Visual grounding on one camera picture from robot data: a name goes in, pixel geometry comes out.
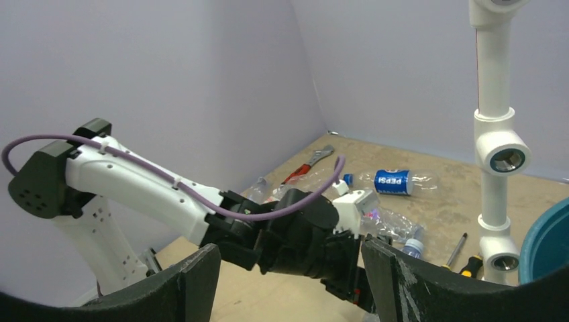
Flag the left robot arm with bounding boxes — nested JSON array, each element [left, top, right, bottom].
[[1, 118, 378, 312]]

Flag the right yellow-black screwdriver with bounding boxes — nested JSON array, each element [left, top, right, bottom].
[[459, 254, 483, 279]]

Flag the teal plastic bin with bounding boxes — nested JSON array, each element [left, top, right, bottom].
[[518, 199, 568, 284]]

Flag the clear bottle blue-orange label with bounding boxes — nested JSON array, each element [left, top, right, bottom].
[[244, 177, 292, 204]]

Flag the clear bottle red logo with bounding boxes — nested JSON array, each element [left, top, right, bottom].
[[360, 207, 425, 244]]

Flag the red handled adjustable wrench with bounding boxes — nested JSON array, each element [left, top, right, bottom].
[[280, 145, 335, 186]]

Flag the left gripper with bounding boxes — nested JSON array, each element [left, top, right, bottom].
[[255, 195, 374, 311]]

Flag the clear bottle light-blue cap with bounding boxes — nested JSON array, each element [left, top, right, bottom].
[[401, 238, 424, 259]]

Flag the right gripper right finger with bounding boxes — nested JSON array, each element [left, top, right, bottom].
[[361, 236, 568, 321]]

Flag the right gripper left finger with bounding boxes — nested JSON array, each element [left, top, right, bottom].
[[1, 244, 221, 321]]

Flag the white PVC pipe stand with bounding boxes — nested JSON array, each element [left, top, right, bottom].
[[468, 1, 531, 285]]

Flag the Pepsi bottle at back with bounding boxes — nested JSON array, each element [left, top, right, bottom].
[[342, 168, 441, 197]]

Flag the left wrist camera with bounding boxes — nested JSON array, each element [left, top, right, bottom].
[[332, 180, 380, 237]]

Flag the yellow-black screwdriver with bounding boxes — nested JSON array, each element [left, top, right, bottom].
[[441, 232, 468, 270], [459, 254, 483, 279]]

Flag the left yellow-black screwdriver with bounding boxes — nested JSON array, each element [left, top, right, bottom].
[[441, 232, 468, 270]]

